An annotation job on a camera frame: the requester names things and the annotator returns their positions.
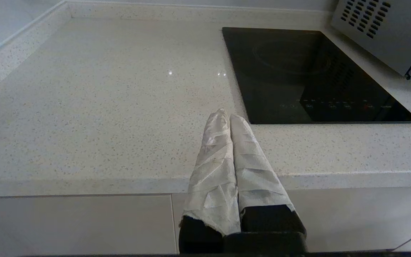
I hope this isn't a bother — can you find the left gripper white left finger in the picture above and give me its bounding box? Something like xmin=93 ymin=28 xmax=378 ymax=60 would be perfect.
xmin=179 ymin=108 xmax=242 ymax=254

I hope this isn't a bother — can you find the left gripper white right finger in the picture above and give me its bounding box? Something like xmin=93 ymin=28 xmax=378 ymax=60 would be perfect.
xmin=229 ymin=114 xmax=307 ymax=238

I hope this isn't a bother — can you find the black induction cooktop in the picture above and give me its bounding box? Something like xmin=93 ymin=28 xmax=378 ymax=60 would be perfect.
xmin=222 ymin=27 xmax=411 ymax=125

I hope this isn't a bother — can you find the silver black microwave oven body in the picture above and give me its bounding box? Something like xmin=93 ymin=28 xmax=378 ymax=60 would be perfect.
xmin=331 ymin=0 xmax=411 ymax=84

